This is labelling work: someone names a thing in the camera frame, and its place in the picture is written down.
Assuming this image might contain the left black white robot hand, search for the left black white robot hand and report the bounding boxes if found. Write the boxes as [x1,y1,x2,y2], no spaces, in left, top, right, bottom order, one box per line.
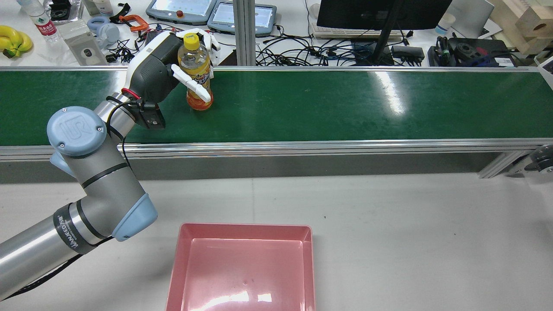
[122,28,221,104]

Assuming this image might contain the orange tea bottle yellow cap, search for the orange tea bottle yellow cap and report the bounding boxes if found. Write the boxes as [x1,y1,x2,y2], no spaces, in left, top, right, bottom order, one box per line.
[178,33,213,111]

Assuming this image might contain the pink plastic basket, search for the pink plastic basket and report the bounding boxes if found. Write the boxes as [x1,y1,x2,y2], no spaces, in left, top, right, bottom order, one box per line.
[165,223,316,311]

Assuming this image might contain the orange clamp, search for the orange clamp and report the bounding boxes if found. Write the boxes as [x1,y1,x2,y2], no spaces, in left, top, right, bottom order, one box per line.
[119,14,149,33]

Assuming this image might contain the light blue headphones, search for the light blue headphones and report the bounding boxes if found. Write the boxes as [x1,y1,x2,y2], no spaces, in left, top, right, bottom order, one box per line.
[88,16,121,48]

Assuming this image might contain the black clamp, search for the black clamp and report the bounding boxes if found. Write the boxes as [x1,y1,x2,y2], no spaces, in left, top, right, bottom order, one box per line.
[110,3,131,22]

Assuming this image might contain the grey pouch with black dot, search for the grey pouch with black dot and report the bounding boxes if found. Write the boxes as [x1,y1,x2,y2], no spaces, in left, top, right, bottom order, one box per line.
[65,31,108,66]

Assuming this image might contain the grey robot teach pendant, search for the grey robot teach pendant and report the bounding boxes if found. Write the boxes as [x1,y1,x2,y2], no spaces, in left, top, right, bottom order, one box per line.
[207,1,277,37]
[146,0,216,25]

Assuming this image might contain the black device in clear case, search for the black device in clear case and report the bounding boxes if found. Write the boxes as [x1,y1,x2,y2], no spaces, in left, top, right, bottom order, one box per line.
[50,0,72,20]

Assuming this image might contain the clear water bottle red label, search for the clear water bottle red label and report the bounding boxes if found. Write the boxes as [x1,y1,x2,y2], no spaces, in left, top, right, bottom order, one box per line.
[19,0,61,42]

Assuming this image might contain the yellow banana toy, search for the yellow banana toy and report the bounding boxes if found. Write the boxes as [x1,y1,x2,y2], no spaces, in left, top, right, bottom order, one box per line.
[0,25,33,59]

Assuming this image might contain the white keyboard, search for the white keyboard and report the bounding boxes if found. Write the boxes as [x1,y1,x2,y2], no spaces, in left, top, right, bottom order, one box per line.
[311,24,407,40]

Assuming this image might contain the black desk monitor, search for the black desk monitor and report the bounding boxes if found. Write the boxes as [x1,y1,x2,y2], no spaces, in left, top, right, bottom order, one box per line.
[317,0,452,31]

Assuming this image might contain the black monitor stand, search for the black monitor stand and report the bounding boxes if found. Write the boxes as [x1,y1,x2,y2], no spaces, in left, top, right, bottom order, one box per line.
[372,0,407,65]

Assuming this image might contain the black power adapter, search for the black power adapter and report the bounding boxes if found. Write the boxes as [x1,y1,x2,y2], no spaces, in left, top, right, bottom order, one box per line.
[391,44,425,61]

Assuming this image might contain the white paper cup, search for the white paper cup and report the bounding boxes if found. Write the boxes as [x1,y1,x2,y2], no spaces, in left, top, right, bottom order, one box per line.
[435,13,456,35]

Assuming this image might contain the grey flat panel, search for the grey flat panel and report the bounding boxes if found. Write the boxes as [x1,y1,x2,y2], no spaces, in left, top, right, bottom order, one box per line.
[445,0,494,38]

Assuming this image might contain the black spool case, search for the black spool case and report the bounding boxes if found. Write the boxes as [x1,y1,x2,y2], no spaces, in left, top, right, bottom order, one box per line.
[448,38,510,67]

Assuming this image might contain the wooden block with hole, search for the wooden block with hole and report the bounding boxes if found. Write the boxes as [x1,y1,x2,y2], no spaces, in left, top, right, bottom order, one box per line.
[515,6,553,40]

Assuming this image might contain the conveyor castor wheel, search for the conveyor castor wheel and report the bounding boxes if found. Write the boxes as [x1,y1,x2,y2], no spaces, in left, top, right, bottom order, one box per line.
[525,145,553,173]

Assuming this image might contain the small black cable bundle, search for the small black cable bundle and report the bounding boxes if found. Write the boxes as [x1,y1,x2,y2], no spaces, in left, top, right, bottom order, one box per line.
[106,39,141,63]

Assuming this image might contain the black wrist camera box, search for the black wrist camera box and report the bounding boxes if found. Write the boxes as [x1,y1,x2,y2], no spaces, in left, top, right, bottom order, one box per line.
[137,100,166,129]

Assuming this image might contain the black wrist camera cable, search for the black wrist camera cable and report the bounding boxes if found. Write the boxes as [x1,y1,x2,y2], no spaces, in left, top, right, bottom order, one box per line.
[105,96,145,169]

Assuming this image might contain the aluminium profile post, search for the aluminium profile post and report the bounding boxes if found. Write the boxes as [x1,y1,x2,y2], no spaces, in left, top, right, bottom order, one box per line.
[233,0,256,66]

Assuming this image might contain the green conveyor belt aluminium frame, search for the green conveyor belt aluminium frame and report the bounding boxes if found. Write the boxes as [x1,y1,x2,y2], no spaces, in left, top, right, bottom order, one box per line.
[0,66,553,179]

